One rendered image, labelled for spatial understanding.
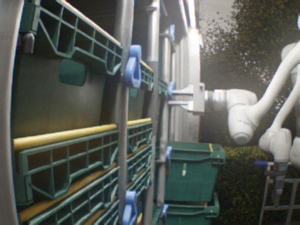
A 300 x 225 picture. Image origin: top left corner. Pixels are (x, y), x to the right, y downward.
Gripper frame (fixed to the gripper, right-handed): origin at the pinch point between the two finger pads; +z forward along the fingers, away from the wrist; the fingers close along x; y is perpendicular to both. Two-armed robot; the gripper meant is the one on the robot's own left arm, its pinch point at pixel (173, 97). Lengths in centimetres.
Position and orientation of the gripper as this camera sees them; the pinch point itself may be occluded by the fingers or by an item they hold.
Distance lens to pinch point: 154.0
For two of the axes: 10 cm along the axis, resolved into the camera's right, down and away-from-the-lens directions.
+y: -1.1, -3.6, -9.3
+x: -0.8, 9.3, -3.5
